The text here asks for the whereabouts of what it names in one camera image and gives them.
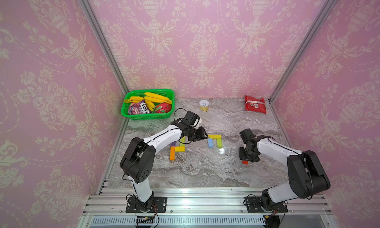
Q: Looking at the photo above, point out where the yellow-green long block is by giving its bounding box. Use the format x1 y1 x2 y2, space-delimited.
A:
208 135 221 139

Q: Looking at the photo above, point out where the light blue block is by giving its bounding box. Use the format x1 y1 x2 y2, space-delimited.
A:
208 138 213 148

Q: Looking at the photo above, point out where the lime green block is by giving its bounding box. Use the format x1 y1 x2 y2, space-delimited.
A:
216 138 223 148
180 137 186 147

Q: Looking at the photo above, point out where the orange block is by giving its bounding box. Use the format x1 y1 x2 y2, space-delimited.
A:
169 147 176 161

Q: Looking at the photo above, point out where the small yellow block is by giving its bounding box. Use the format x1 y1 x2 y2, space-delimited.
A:
175 146 185 152

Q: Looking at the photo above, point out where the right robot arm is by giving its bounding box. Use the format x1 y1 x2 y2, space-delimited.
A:
239 135 331 212

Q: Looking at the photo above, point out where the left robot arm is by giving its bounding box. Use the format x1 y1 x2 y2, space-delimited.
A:
120 125 208 212

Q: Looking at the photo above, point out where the yellow paper cup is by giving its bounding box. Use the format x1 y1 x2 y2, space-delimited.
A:
199 99 209 112

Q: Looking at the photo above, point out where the red dragon fruit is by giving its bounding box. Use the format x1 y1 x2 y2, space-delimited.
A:
153 102 172 114

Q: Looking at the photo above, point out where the red snack bag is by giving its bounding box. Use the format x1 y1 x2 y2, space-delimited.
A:
244 95 267 114

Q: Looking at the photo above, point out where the green plastic basket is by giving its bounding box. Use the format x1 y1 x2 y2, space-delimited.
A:
121 89 175 120

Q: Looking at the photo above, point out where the yellow banana bunch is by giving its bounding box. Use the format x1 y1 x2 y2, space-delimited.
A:
124 92 172 113

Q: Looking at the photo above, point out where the purple snack packet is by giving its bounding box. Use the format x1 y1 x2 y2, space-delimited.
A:
128 100 151 115

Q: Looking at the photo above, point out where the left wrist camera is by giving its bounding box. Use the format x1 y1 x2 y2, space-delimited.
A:
181 111 202 129

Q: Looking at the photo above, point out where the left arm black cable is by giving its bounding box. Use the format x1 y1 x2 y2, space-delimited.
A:
173 107 197 146

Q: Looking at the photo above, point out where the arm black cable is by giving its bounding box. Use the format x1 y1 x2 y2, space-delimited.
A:
253 134 314 200
173 107 197 146

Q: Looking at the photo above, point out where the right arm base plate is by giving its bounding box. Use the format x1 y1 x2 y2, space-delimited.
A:
243 195 288 214

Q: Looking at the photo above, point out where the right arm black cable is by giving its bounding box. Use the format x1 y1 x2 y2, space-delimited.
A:
253 134 314 200

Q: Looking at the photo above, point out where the aluminium rail frame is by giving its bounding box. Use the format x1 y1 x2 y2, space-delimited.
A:
78 187 338 228

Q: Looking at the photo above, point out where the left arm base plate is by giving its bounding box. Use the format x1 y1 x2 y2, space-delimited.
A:
125 195 167 213

